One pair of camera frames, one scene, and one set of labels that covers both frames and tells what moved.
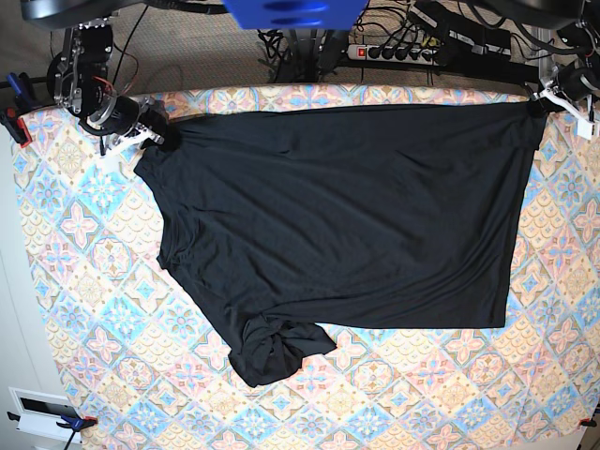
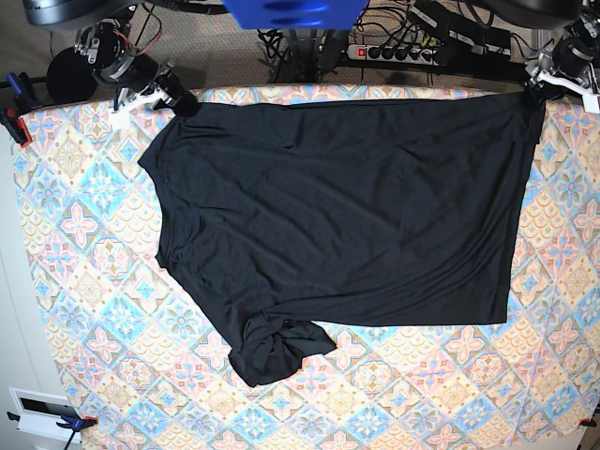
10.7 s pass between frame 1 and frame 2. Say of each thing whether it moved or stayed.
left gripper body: moved
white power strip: stayed
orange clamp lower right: stayed
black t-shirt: stayed
